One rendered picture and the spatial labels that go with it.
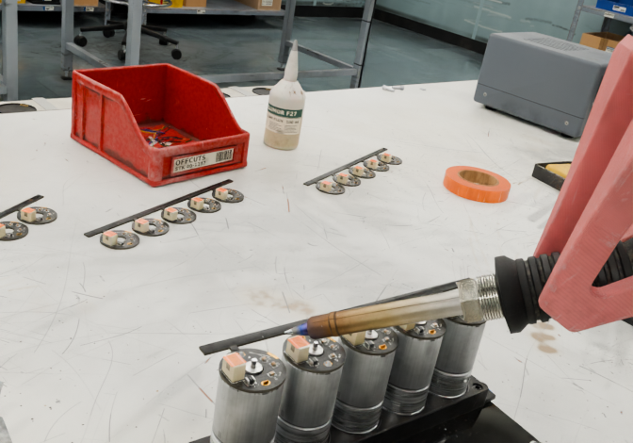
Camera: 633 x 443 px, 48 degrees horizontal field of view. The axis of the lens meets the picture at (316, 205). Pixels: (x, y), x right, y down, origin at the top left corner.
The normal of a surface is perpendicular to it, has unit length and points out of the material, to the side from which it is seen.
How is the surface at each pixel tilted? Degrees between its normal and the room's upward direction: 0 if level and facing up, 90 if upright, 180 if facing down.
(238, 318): 0
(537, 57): 90
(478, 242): 0
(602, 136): 87
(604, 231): 102
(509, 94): 90
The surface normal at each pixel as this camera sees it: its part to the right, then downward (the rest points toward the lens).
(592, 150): -0.12, 0.33
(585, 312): -0.26, 0.49
